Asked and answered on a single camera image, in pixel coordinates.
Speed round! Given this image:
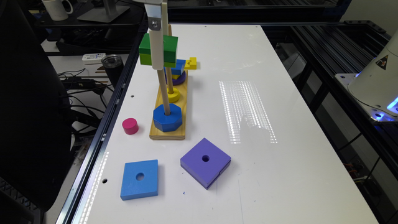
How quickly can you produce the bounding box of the small blue square block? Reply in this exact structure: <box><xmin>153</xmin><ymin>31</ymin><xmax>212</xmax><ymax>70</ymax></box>
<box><xmin>171</xmin><ymin>59</ymin><xmax>186</xmax><ymax>75</ymax></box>

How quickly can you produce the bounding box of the small yellow notched block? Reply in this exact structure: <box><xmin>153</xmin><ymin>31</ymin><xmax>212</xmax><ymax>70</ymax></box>
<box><xmin>184</xmin><ymin>57</ymin><xmax>197</xmax><ymax>70</ymax></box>

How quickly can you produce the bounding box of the blue octagon block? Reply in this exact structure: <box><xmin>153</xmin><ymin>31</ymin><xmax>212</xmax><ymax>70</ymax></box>
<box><xmin>153</xmin><ymin>103</ymin><xmax>182</xmax><ymax>132</ymax></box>

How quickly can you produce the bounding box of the rear wooden peg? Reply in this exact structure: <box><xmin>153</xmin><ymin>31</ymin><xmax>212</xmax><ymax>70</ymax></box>
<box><xmin>168</xmin><ymin>24</ymin><xmax>172</xmax><ymax>36</ymax></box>

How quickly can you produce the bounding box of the green square block with hole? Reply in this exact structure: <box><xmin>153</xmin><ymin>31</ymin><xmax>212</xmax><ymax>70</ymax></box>
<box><xmin>139</xmin><ymin>33</ymin><xmax>178</xmax><ymax>68</ymax></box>

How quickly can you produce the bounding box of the black office chair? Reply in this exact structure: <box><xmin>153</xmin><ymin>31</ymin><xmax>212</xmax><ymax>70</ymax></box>
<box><xmin>1</xmin><ymin>0</ymin><xmax>72</xmax><ymax>212</ymax></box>

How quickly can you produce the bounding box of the black tumbler cup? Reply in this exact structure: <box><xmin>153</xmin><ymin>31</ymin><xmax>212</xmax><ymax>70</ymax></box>
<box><xmin>101</xmin><ymin>54</ymin><xmax>124</xmax><ymax>87</ymax></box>

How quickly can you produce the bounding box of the purple ring block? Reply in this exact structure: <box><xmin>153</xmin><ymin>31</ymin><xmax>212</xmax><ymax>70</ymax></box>
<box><xmin>172</xmin><ymin>70</ymin><xmax>187</xmax><ymax>85</ymax></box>

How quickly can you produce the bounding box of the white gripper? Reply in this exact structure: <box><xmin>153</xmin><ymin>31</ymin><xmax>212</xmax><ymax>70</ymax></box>
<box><xmin>133</xmin><ymin>0</ymin><xmax>169</xmax><ymax>70</ymax></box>

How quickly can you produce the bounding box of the monitor stand base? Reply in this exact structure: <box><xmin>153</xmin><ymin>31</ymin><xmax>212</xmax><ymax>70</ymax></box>
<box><xmin>77</xmin><ymin>0</ymin><xmax>130</xmax><ymax>23</ymax></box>

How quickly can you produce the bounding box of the wooden peg base board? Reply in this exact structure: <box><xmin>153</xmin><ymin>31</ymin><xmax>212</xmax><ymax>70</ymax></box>
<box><xmin>149</xmin><ymin>70</ymin><xmax>188</xmax><ymax>140</ymax></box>

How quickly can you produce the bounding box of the light blue square block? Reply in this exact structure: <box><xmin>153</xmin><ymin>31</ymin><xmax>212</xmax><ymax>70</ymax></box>
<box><xmin>120</xmin><ymin>159</ymin><xmax>158</xmax><ymax>200</ymax></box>

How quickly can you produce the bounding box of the yellow ring block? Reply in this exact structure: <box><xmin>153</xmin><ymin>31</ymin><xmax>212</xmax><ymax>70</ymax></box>
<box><xmin>167</xmin><ymin>88</ymin><xmax>180</xmax><ymax>103</ymax></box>

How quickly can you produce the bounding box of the middle wooden peg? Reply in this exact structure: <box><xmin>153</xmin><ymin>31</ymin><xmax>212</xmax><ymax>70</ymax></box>
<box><xmin>166</xmin><ymin>67</ymin><xmax>174</xmax><ymax>94</ymax></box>

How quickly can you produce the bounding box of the white mug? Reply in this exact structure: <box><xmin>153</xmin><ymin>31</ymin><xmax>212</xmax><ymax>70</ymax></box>
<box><xmin>42</xmin><ymin>0</ymin><xmax>73</xmax><ymax>21</ymax></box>

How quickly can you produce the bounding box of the pink cylinder block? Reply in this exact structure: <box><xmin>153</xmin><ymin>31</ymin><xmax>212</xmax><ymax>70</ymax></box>
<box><xmin>122</xmin><ymin>118</ymin><xmax>139</xmax><ymax>135</ymax></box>

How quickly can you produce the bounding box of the wooden peg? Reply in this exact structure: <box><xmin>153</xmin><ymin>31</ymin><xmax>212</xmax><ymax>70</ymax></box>
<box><xmin>157</xmin><ymin>69</ymin><xmax>171</xmax><ymax>116</ymax></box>
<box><xmin>168</xmin><ymin>24</ymin><xmax>172</xmax><ymax>36</ymax></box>
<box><xmin>166</xmin><ymin>67</ymin><xmax>174</xmax><ymax>94</ymax></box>

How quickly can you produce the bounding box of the front wooden peg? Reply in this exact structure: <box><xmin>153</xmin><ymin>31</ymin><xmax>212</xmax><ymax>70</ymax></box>
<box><xmin>157</xmin><ymin>69</ymin><xmax>171</xmax><ymax>116</ymax></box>

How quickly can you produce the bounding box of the white remote device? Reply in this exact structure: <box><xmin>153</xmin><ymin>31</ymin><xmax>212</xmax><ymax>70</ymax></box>
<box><xmin>82</xmin><ymin>53</ymin><xmax>106</xmax><ymax>65</ymax></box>

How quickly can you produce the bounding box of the purple square block with hole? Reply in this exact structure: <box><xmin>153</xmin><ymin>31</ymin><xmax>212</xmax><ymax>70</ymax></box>
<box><xmin>180</xmin><ymin>138</ymin><xmax>231</xmax><ymax>189</ymax></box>

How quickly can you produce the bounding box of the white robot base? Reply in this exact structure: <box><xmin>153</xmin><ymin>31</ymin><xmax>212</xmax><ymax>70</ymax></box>
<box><xmin>335</xmin><ymin>34</ymin><xmax>397</xmax><ymax>122</ymax></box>

